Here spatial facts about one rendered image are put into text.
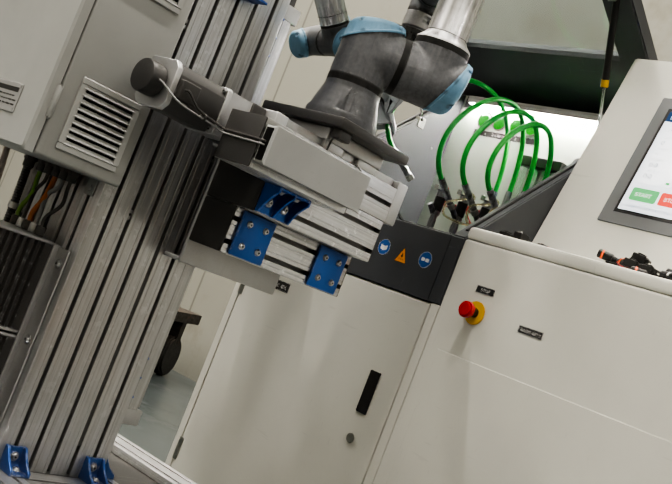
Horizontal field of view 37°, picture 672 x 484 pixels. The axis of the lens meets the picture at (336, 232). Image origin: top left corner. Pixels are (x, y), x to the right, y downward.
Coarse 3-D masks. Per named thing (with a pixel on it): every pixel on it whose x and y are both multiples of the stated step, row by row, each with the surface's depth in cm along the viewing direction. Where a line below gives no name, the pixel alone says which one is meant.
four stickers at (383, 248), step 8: (384, 240) 243; (392, 240) 241; (384, 248) 242; (400, 248) 238; (408, 248) 237; (400, 256) 237; (424, 256) 232; (432, 256) 231; (416, 264) 233; (424, 264) 232
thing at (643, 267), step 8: (600, 256) 211; (608, 256) 210; (632, 256) 208; (640, 256) 207; (616, 264) 209; (624, 264) 207; (632, 264) 207; (640, 264) 205; (648, 264) 205; (648, 272) 203; (656, 272) 203; (664, 272) 203
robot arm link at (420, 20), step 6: (408, 12) 250; (414, 12) 249; (420, 12) 248; (408, 18) 249; (414, 18) 248; (420, 18) 248; (426, 18) 249; (402, 24) 251; (408, 24) 249; (414, 24) 248; (420, 24) 248; (426, 24) 249
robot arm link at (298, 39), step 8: (296, 32) 265; (304, 32) 265; (312, 32) 263; (288, 40) 268; (296, 40) 265; (304, 40) 264; (312, 40) 262; (296, 48) 266; (304, 48) 264; (312, 48) 264; (296, 56) 267; (304, 56) 267
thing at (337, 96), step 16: (336, 80) 199; (352, 80) 198; (320, 96) 199; (336, 96) 197; (352, 96) 198; (368, 96) 199; (336, 112) 196; (352, 112) 197; (368, 112) 199; (368, 128) 199
